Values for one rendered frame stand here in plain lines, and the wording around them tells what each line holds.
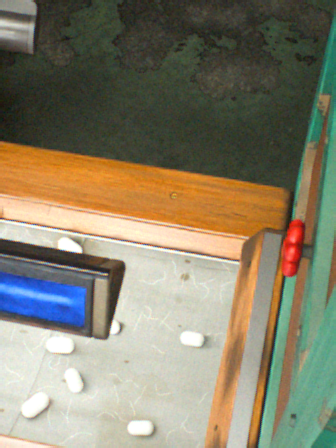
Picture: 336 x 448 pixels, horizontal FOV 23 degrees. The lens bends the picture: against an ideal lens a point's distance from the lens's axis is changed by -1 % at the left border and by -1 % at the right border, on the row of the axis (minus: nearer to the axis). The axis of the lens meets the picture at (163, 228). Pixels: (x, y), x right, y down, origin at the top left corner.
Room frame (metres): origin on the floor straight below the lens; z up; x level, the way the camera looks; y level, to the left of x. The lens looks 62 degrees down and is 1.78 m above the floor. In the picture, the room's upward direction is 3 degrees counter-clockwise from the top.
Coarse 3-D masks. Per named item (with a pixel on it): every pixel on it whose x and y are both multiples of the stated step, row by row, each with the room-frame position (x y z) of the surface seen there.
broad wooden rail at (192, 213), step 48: (0, 144) 0.69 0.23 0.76; (0, 192) 0.60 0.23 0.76; (48, 192) 0.60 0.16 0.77; (96, 192) 0.59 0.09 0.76; (144, 192) 0.59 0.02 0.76; (192, 192) 0.59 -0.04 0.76; (240, 192) 0.58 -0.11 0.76; (288, 192) 0.58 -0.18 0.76; (144, 240) 0.52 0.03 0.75; (192, 240) 0.52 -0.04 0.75; (240, 240) 0.51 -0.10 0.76
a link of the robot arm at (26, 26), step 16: (0, 0) 0.75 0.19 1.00; (16, 0) 0.74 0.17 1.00; (32, 0) 0.75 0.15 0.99; (0, 16) 0.73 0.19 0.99; (16, 16) 0.73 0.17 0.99; (32, 16) 0.73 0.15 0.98; (0, 32) 0.71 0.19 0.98; (16, 32) 0.71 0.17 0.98; (32, 32) 0.71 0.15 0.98; (0, 48) 0.71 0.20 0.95; (16, 48) 0.70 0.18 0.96; (32, 48) 0.70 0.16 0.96
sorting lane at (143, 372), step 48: (48, 240) 0.53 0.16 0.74; (96, 240) 0.53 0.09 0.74; (144, 288) 0.45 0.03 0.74; (192, 288) 0.45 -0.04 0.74; (0, 336) 0.39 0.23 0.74; (48, 336) 0.39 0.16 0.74; (144, 336) 0.38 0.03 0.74; (0, 384) 0.33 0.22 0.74; (48, 384) 0.32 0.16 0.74; (96, 384) 0.32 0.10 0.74; (144, 384) 0.32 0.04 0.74; (192, 384) 0.31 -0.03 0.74; (0, 432) 0.26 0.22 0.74; (48, 432) 0.26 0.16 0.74; (96, 432) 0.26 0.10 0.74; (192, 432) 0.25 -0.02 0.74
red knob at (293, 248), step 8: (296, 224) 0.27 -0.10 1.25; (304, 224) 0.27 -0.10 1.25; (288, 232) 0.27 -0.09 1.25; (296, 232) 0.26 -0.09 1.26; (304, 232) 0.26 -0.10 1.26; (288, 240) 0.26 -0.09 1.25; (296, 240) 0.26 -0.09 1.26; (288, 248) 0.25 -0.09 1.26; (296, 248) 0.25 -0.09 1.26; (304, 248) 0.26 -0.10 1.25; (312, 248) 0.26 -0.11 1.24; (288, 256) 0.25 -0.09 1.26; (296, 256) 0.25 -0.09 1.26; (304, 256) 0.25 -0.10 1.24; (288, 264) 0.24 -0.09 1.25; (296, 264) 0.24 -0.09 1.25; (288, 272) 0.24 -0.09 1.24; (296, 272) 0.24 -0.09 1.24
